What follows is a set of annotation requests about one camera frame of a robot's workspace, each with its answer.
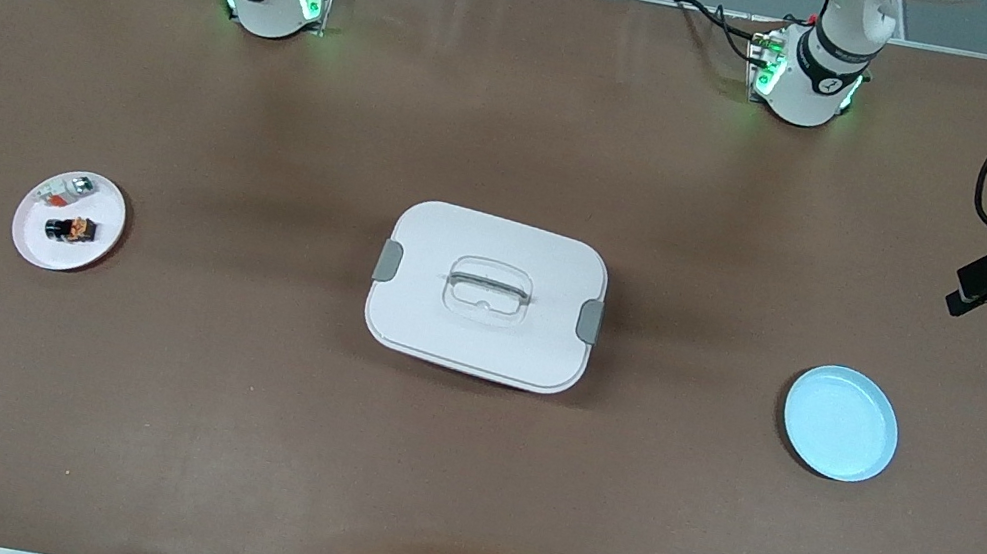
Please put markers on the pale pink round plate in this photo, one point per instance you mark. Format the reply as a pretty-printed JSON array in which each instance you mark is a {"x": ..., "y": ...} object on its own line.
[{"x": 86, "y": 256}]

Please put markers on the white lidded box grey latches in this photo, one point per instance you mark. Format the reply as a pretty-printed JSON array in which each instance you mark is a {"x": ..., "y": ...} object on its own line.
[{"x": 481, "y": 346}]

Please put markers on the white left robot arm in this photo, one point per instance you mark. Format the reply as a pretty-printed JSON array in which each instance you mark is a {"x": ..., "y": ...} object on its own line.
[{"x": 817, "y": 80}]

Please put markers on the orange and black switch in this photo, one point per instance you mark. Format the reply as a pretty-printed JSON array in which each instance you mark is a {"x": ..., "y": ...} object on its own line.
[{"x": 70, "y": 229}]

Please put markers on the light blue round plate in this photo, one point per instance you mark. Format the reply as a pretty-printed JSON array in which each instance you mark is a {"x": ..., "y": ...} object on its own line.
[{"x": 841, "y": 425}]

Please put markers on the small silver orange part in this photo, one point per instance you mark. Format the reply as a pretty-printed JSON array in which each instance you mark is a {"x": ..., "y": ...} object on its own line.
[{"x": 67, "y": 190}]

